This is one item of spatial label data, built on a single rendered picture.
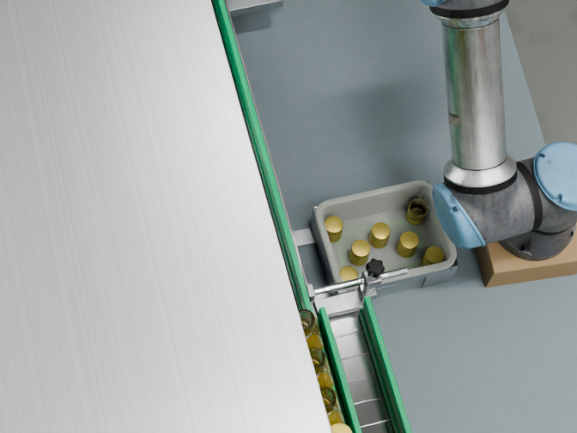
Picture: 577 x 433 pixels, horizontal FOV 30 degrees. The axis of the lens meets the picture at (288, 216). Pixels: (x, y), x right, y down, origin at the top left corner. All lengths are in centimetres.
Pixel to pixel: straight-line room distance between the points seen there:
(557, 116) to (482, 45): 149
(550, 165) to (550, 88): 137
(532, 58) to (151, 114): 270
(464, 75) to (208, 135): 115
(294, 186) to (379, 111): 24
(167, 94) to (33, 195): 8
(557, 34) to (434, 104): 114
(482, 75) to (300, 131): 55
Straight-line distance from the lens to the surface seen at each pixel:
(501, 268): 194
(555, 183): 176
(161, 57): 52
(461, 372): 194
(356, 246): 192
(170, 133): 50
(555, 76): 316
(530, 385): 196
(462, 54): 162
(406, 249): 194
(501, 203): 172
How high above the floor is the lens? 257
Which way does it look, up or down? 66 degrees down
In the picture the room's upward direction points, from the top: 7 degrees clockwise
